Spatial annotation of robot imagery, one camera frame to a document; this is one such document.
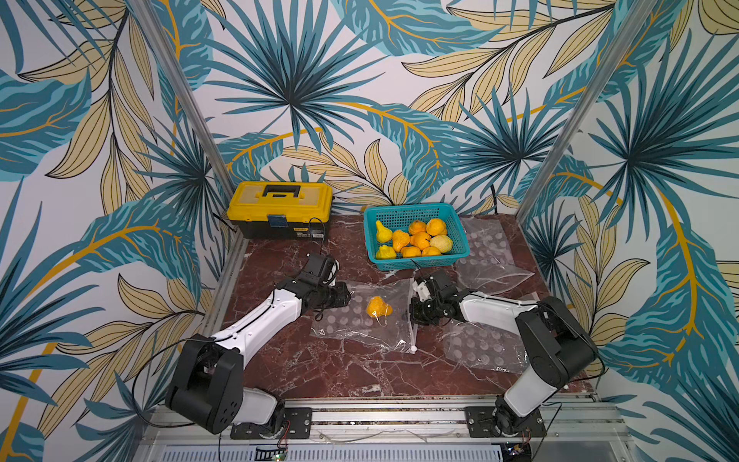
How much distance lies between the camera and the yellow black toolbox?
1023 millimetres

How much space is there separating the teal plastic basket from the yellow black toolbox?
0.18m

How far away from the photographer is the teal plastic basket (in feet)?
3.37
